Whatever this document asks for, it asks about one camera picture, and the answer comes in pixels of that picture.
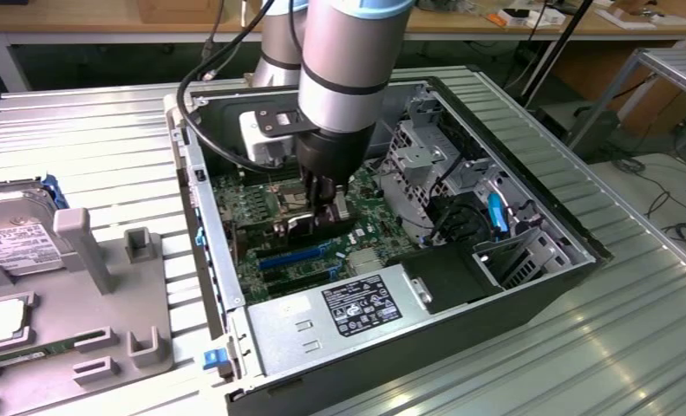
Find grey parts rack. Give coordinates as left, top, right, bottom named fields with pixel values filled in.
left=0, top=206, right=177, bottom=416

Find blue case latch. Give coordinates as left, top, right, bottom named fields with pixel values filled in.
left=202, top=348, right=230, bottom=370

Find hard disk in blue caddy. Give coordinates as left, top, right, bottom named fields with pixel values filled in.
left=0, top=172, right=70, bottom=276

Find grey hanging cable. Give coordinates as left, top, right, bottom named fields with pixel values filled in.
left=201, top=0, right=229, bottom=83

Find black floor cables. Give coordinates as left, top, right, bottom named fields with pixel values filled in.
left=608, top=155, right=686, bottom=251

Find loose green RAM stick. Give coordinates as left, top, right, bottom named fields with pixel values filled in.
left=0, top=340, right=82, bottom=367

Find silver chipset heatsink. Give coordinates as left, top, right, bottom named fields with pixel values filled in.
left=346, top=250, right=389, bottom=273

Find black stand pole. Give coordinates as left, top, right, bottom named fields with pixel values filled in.
left=518, top=0, right=596, bottom=107

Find open black PC case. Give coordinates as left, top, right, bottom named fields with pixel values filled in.
left=162, top=75, right=616, bottom=416

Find blue data wire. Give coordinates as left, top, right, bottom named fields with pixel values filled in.
left=485, top=192, right=508, bottom=240

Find metal frame table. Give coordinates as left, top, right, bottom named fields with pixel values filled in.
left=563, top=46, right=686, bottom=153

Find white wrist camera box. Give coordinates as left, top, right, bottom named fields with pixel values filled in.
left=237, top=109, right=313, bottom=169

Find grey power supply unit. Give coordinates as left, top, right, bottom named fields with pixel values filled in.
left=245, top=263, right=440, bottom=378

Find wooden desk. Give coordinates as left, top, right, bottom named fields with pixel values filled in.
left=0, top=0, right=686, bottom=44

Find blue expansion slot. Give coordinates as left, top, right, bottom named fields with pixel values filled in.
left=257, top=249, right=332, bottom=270

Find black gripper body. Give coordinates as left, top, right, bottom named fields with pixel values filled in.
left=293, top=122, right=377, bottom=183

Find white box with black top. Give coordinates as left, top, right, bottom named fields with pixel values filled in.
left=496, top=7, right=569, bottom=28

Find CPU socket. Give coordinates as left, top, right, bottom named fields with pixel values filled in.
left=270, top=180, right=316, bottom=218

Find green motherboard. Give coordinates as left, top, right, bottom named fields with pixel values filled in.
left=210, top=162, right=405, bottom=307

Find metal disk bay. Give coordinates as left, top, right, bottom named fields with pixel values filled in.
left=377, top=119, right=492, bottom=244

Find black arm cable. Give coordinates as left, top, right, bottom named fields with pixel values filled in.
left=177, top=0, right=290, bottom=175

